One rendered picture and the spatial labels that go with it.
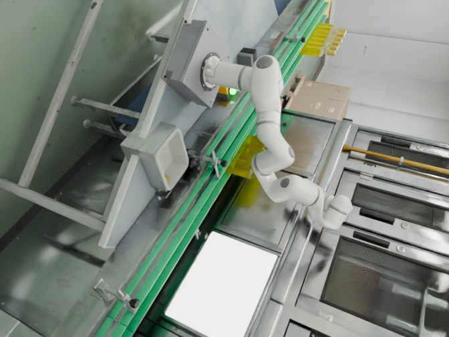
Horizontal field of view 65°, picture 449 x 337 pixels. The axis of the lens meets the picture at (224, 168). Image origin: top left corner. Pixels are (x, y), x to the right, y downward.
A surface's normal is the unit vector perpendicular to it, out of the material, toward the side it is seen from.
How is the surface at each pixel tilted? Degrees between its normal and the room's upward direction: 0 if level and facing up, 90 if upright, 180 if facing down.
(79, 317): 90
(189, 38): 90
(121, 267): 90
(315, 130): 90
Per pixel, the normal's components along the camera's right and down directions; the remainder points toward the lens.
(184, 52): -0.32, -0.21
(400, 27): -0.44, 0.70
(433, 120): -0.11, -0.66
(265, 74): -0.25, -0.42
